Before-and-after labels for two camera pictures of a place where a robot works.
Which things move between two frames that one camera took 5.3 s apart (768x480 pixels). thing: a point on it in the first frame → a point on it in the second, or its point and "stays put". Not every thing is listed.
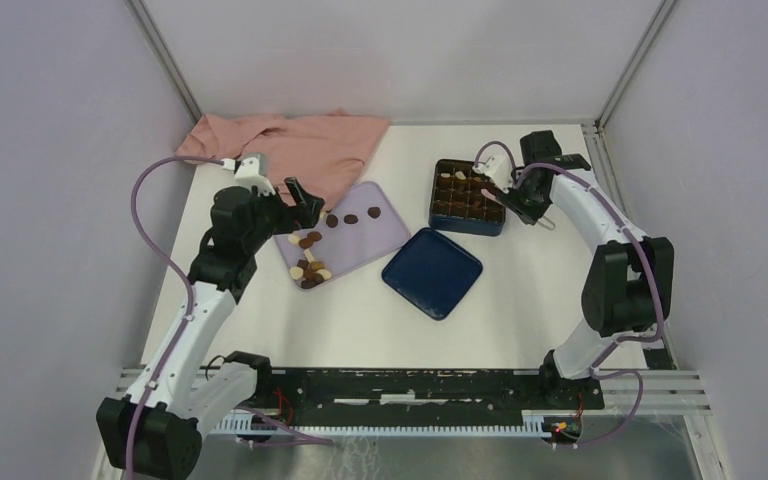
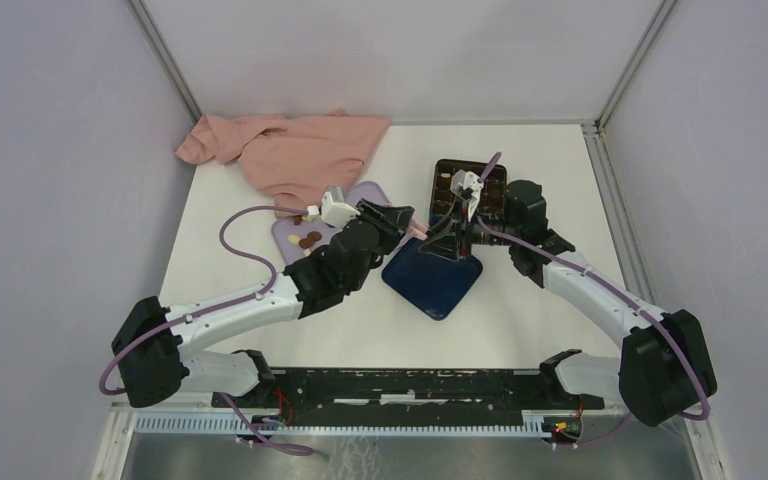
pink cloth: (326, 151) stays put
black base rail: (427, 395) stays put
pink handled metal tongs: (494, 196) → (418, 229)
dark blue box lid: (432, 273) stays put
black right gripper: (529, 215) → (444, 244)
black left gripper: (294, 218) → (395, 218)
